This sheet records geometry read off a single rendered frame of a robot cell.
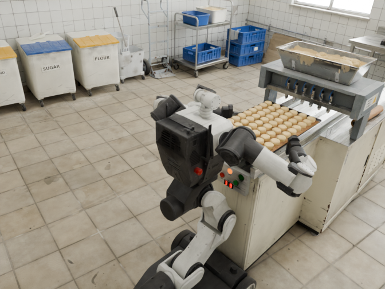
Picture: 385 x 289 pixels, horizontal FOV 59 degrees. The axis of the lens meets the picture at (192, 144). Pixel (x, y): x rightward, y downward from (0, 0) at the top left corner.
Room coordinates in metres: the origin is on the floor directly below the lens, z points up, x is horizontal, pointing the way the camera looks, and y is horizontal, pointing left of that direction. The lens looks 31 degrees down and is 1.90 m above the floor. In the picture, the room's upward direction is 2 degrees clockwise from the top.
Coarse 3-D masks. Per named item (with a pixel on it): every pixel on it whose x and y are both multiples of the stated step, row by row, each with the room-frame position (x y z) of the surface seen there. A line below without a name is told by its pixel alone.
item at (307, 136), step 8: (384, 88) 2.83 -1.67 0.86; (328, 120) 2.06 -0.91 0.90; (336, 120) 2.14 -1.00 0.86; (312, 128) 1.93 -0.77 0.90; (320, 128) 1.96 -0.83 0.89; (304, 136) 1.82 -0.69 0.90; (312, 136) 1.89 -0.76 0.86; (304, 144) 1.82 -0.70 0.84; (280, 152) 1.63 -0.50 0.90; (256, 168) 1.46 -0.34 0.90; (256, 176) 1.45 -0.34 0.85
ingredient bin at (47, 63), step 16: (32, 48) 4.06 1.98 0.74; (48, 48) 4.12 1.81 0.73; (64, 48) 4.18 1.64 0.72; (32, 64) 3.94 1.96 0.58; (48, 64) 4.05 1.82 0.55; (64, 64) 4.16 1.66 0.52; (32, 80) 3.97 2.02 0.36; (48, 80) 4.03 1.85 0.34; (64, 80) 4.15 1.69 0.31; (48, 96) 4.04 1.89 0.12
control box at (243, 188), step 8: (224, 168) 1.58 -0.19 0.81; (232, 168) 1.54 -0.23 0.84; (240, 168) 1.54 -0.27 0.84; (232, 176) 1.54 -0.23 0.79; (248, 176) 1.47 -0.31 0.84; (232, 184) 1.53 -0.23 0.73; (240, 184) 1.49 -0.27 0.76; (248, 184) 1.48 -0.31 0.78; (240, 192) 1.49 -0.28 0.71; (248, 192) 1.49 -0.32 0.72
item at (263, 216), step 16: (288, 160) 1.67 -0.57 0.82; (224, 192) 1.60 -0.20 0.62; (256, 192) 1.46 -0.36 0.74; (272, 192) 1.58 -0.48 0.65; (304, 192) 1.94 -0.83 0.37; (240, 208) 1.51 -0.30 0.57; (256, 208) 1.47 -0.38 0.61; (272, 208) 1.61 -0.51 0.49; (288, 208) 1.78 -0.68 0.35; (240, 224) 1.50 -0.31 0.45; (256, 224) 1.49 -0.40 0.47; (272, 224) 1.65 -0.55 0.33; (288, 224) 1.83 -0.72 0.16; (240, 240) 1.49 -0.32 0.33; (256, 240) 1.52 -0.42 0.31; (272, 240) 1.68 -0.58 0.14; (240, 256) 1.48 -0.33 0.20; (256, 256) 1.55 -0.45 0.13
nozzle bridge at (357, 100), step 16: (272, 64) 2.35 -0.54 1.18; (272, 80) 2.34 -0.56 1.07; (304, 80) 2.08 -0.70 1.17; (320, 80) 2.05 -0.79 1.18; (368, 80) 2.09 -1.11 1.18; (272, 96) 2.40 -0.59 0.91; (304, 96) 2.10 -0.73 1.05; (336, 96) 2.01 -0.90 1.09; (352, 96) 1.94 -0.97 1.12; (368, 96) 1.87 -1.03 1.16; (352, 112) 1.85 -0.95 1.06; (368, 112) 1.95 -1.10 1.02
